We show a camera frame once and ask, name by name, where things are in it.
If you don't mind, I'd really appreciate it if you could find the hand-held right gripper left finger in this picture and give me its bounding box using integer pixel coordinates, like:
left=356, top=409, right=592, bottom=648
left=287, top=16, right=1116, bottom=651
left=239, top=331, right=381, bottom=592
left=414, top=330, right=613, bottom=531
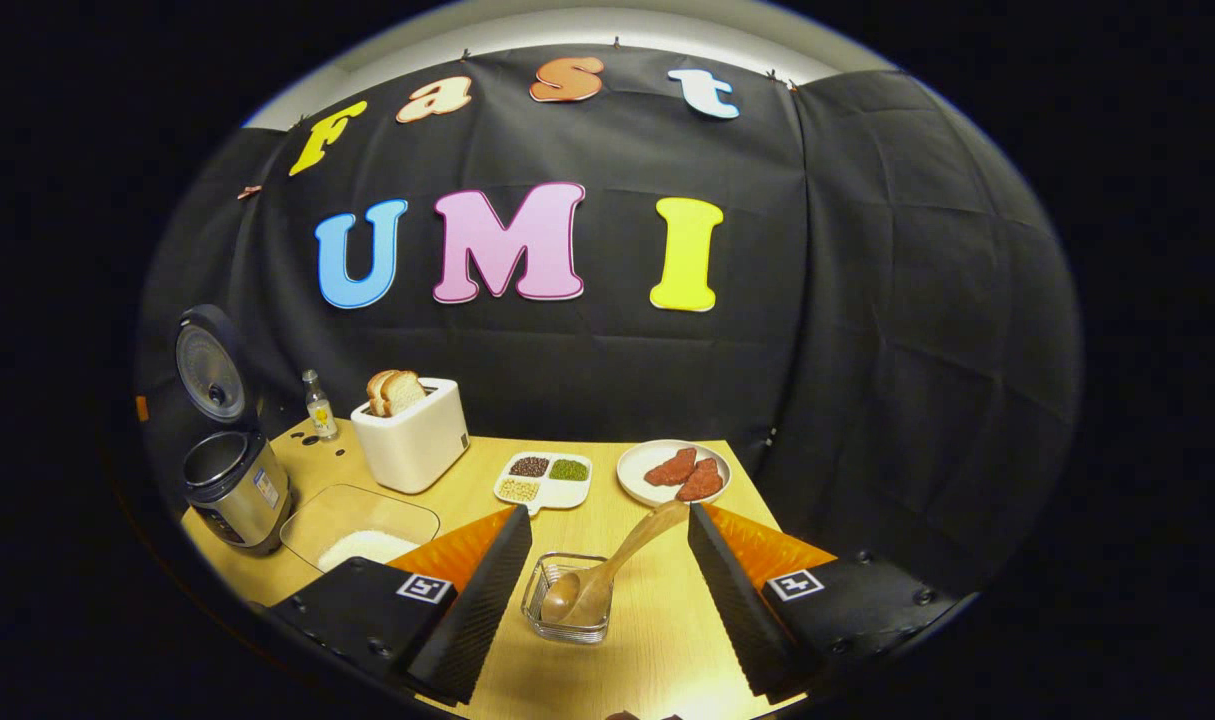
left=262, top=505, right=534, bottom=706

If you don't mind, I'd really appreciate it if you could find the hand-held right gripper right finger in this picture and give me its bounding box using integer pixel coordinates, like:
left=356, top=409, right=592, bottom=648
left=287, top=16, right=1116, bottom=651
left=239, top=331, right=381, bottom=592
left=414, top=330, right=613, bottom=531
left=687, top=502, right=968, bottom=701

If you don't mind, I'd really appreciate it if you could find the clear chopstick holder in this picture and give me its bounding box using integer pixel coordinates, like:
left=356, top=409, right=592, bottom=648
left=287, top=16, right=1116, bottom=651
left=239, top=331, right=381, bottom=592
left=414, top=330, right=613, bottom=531
left=521, top=552, right=614, bottom=644

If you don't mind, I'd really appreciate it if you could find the wooden spoon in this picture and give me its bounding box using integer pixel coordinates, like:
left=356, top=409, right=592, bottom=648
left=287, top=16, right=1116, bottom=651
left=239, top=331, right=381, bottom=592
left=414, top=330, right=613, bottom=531
left=540, top=500, right=690, bottom=626

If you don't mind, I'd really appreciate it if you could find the black and silver rice cooker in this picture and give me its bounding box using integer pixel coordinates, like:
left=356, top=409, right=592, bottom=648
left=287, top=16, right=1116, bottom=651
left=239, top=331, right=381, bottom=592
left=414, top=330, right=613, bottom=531
left=175, top=303, right=294, bottom=557

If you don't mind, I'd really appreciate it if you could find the clear plastic rice container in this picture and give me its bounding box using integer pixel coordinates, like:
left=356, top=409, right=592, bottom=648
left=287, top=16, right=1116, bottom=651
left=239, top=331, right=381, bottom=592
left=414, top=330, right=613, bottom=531
left=280, top=484, right=441, bottom=574

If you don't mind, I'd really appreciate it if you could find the red meat slice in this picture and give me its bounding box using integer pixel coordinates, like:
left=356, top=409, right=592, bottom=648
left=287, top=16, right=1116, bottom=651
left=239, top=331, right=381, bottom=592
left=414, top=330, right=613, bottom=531
left=644, top=448, right=698, bottom=488
left=676, top=458, right=725, bottom=502

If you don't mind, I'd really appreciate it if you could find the white divided dish of beans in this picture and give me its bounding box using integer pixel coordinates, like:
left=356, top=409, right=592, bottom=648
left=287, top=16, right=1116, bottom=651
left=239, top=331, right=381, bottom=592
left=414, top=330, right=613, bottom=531
left=494, top=451, right=594, bottom=517

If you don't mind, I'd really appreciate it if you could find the white round plate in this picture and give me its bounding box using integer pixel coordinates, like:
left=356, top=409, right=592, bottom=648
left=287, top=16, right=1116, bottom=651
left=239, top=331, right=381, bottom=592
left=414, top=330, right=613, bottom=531
left=616, top=440, right=733, bottom=508

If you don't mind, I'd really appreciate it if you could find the white toaster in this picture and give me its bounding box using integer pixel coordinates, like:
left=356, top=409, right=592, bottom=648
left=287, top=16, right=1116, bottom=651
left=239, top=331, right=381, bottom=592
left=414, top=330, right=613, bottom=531
left=351, top=378, right=470, bottom=495

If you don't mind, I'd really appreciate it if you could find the small glass bottle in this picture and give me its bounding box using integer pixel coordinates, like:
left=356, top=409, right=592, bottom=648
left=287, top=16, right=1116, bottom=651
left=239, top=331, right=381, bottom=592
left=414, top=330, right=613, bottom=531
left=302, top=369, right=340, bottom=442

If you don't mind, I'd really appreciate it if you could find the black backdrop cloth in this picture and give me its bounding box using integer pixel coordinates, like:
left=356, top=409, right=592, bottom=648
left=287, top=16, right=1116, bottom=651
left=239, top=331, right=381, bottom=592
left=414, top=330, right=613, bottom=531
left=137, top=45, right=1083, bottom=601

